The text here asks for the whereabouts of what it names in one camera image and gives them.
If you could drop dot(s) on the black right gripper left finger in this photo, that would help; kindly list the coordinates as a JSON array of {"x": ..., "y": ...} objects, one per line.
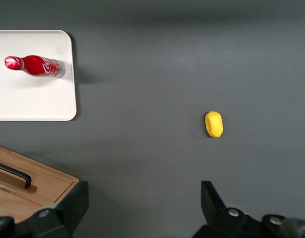
[{"x": 68, "y": 213}]

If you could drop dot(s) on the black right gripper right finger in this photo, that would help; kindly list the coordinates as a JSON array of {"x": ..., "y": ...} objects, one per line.
[{"x": 216, "y": 220}]

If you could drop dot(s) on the red coke bottle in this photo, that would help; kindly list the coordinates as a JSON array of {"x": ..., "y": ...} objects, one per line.
[{"x": 33, "y": 65}]

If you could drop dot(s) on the white rectangular tray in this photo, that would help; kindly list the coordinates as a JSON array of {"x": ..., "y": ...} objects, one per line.
[{"x": 30, "y": 99}]

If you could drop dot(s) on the wooden drawer front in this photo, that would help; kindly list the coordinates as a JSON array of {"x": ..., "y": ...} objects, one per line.
[
  {"x": 50, "y": 181},
  {"x": 8, "y": 203}
]

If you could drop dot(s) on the wooden drawer cabinet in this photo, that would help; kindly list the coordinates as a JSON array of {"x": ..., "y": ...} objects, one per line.
[{"x": 43, "y": 173}]

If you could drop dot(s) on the yellow lemon-shaped toy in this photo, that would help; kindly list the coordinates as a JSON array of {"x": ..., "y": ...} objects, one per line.
[{"x": 214, "y": 124}]

